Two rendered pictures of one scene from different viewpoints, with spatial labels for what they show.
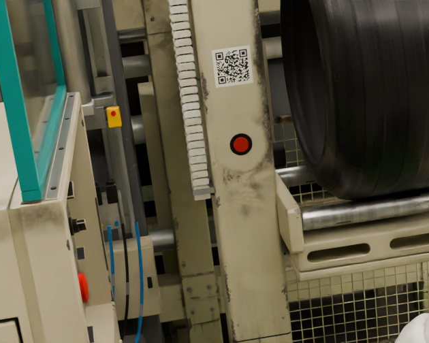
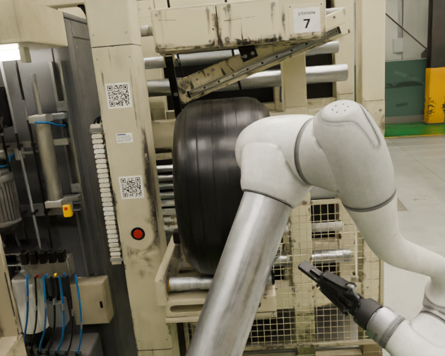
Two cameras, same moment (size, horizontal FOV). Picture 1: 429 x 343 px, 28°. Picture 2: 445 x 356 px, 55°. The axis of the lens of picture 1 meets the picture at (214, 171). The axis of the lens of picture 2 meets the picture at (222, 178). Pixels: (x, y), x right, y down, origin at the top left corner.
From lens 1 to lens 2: 65 cm
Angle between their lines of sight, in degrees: 8
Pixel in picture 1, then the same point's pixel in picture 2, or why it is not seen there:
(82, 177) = not seen: outside the picture
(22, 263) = not seen: outside the picture
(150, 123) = not seen: hidden behind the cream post
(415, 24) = (224, 174)
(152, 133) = not seen: hidden behind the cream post
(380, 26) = (201, 174)
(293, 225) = (158, 289)
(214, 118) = (121, 217)
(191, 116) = (108, 215)
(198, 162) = (113, 241)
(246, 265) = (143, 305)
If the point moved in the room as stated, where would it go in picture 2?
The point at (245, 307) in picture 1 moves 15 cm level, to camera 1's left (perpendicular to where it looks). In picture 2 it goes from (143, 330) to (102, 330)
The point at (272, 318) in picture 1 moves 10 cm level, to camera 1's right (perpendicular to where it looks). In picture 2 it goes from (160, 339) to (188, 339)
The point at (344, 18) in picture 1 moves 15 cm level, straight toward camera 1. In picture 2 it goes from (181, 167) to (157, 181)
